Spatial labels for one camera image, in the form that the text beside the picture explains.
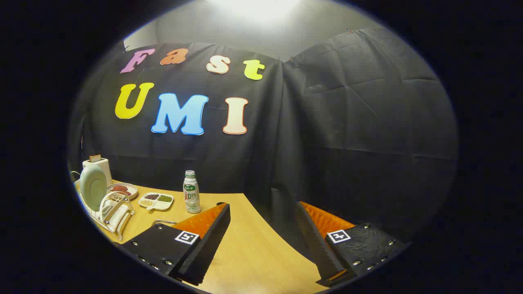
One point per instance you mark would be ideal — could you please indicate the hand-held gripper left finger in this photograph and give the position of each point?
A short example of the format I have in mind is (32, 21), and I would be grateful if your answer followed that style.
(208, 245)

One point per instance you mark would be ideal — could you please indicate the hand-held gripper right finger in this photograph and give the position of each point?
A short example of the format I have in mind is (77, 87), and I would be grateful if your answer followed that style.
(316, 245)

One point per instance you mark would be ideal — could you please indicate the pale green plate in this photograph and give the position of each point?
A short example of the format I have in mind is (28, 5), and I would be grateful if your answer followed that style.
(92, 188)

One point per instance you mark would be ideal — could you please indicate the white divided bean dish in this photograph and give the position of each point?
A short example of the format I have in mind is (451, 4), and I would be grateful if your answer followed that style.
(156, 201)

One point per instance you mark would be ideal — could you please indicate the round beige meat dish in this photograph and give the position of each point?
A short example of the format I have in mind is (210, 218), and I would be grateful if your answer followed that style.
(130, 195)

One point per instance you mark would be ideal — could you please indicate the white drink bottle green label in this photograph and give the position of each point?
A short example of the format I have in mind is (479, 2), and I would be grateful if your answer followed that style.
(191, 196)

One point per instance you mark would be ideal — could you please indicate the brown meat patty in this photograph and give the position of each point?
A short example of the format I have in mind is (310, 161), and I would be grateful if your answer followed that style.
(124, 192)
(119, 188)

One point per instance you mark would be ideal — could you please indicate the black backdrop cloth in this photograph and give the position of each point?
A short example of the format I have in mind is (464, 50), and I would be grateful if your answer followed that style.
(327, 122)

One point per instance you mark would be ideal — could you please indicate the white toaster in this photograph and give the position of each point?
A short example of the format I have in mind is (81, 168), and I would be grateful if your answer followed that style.
(104, 168)

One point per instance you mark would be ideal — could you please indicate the toast slice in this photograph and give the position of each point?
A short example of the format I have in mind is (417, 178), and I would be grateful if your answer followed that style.
(95, 158)

